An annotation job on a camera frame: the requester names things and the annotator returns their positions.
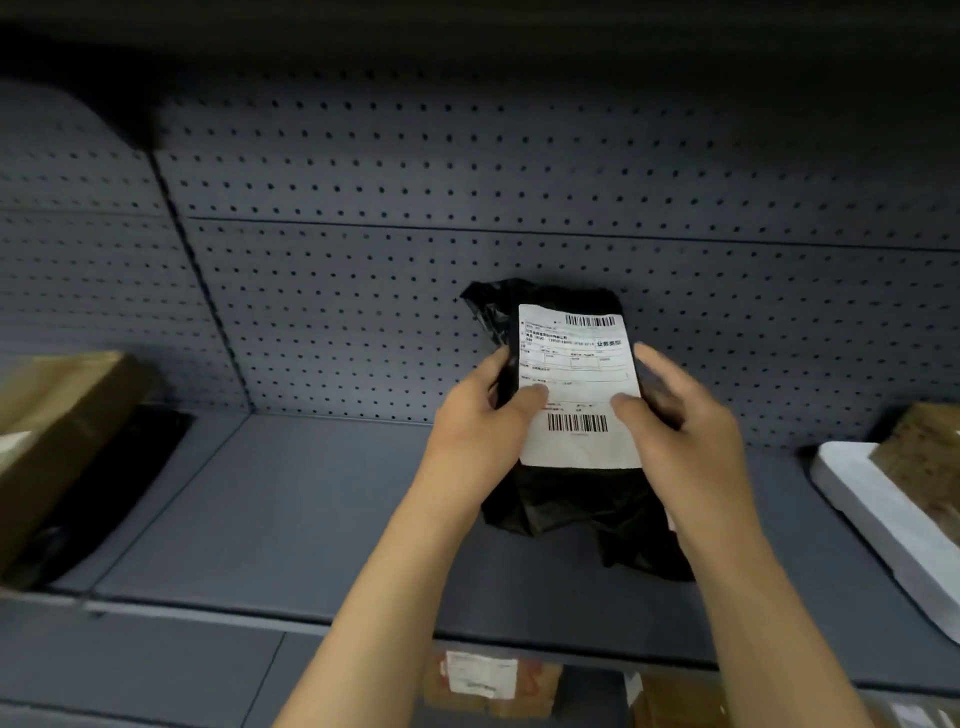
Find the person's right hand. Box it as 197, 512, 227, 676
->
609, 342, 765, 560

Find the person's left hand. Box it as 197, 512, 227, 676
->
417, 345, 551, 515

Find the black plastic mailer parcel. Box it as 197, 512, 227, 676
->
459, 278, 697, 583

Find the person's right forearm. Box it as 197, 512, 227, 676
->
678, 525, 877, 728

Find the person's left forearm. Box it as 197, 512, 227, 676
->
273, 480, 481, 728

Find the white shipping label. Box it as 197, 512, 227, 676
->
518, 303, 645, 471

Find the grey metal shelf unit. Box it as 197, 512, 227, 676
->
0, 75, 960, 728

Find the white foam parcel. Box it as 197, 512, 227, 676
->
809, 441, 960, 645

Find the brown box with white label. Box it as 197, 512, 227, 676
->
417, 649, 564, 721

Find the brown cardboard parcel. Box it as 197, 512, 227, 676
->
630, 672, 732, 728

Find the brown paper parcel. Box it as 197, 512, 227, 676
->
870, 402, 960, 549

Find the black plastic bag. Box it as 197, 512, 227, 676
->
7, 405, 192, 590

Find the brown cardboard box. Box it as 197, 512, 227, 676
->
0, 351, 156, 575

